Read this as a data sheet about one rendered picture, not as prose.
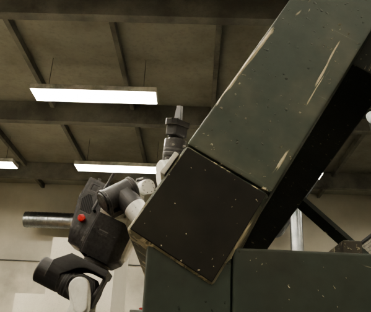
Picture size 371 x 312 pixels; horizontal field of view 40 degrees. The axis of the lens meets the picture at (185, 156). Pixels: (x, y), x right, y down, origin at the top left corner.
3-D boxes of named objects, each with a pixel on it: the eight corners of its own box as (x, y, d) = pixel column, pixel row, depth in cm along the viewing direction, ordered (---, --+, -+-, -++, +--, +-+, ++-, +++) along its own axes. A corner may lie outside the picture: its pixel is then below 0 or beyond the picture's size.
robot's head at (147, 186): (136, 193, 222) (145, 176, 225) (127, 195, 231) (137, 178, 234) (148, 201, 224) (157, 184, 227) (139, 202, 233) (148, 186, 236)
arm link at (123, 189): (119, 208, 194) (100, 186, 201) (119, 223, 201) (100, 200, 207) (144, 195, 200) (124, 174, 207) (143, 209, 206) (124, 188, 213)
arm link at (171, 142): (159, 117, 202) (155, 147, 200) (179, 117, 196) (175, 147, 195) (177, 124, 212) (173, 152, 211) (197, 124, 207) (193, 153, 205)
